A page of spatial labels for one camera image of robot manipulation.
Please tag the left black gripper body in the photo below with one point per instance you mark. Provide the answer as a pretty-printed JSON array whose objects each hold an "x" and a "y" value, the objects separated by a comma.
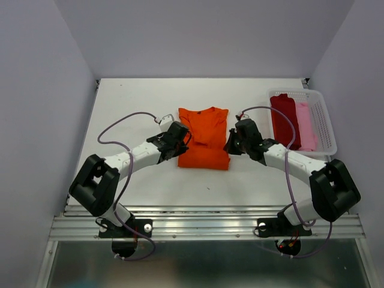
[{"x": 174, "y": 147}]

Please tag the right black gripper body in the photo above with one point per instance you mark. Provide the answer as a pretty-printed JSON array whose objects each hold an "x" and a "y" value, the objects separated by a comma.
[{"x": 242, "y": 143}]

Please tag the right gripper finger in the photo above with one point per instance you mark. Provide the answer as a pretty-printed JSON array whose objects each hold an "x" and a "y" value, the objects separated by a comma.
[
  {"x": 236, "y": 149},
  {"x": 230, "y": 146}
]

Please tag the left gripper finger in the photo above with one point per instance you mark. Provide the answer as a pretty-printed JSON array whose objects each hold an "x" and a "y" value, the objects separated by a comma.
[
  {"x": 181, "y": 148},
  {"x": 167, "y": 155}
]

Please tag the orange t-shirt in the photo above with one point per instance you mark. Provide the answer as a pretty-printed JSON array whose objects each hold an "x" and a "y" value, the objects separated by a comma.
[{"x": 208, "y": 130}]

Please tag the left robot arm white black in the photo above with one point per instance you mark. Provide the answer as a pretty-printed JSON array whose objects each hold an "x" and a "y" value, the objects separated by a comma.
[{"x": 95, "y": 184}]

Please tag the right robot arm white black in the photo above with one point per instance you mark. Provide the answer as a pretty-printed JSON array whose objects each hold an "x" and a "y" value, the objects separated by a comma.
[{"x": 333, "y": 191}]

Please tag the dark red rolled t-shirt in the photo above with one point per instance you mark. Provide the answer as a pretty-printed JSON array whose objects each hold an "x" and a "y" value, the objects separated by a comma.
[{"x": 282, "y": 129}]

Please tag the pink rolled t-shirt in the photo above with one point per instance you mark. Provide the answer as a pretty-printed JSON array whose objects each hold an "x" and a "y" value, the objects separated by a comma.
[{"x": 307, "y": 135}]

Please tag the white plastic basket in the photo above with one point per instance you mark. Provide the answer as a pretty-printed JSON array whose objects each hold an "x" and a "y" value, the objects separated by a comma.
[{"x": 319, "y": 118}]

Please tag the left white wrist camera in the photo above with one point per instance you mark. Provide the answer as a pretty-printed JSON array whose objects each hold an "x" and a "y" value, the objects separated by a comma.
[{"x": 165, "y": 122}]

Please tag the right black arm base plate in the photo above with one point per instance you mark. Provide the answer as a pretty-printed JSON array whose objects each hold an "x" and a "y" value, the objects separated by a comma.
[{"x": 278, "y": 227}]

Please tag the aluminium mounting rail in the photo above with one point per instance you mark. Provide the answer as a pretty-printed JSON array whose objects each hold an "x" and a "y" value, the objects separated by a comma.
[{"x": 172, "y": 223}]

